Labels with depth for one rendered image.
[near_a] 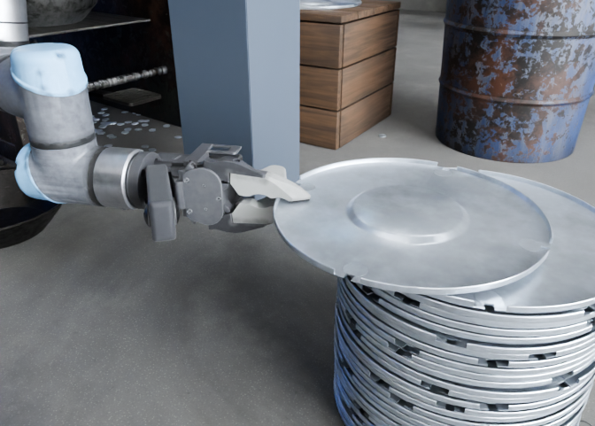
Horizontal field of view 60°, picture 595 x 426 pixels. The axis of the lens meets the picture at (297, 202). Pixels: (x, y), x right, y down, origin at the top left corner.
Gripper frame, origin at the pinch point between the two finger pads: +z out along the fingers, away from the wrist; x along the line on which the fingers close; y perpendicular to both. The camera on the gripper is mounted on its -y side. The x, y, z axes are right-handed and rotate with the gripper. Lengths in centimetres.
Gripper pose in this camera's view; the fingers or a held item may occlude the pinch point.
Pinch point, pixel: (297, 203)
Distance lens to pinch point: 58.7
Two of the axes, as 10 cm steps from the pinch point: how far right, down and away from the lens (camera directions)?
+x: 0.0, 8.9, 4.5
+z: 9.8, 0.9, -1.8
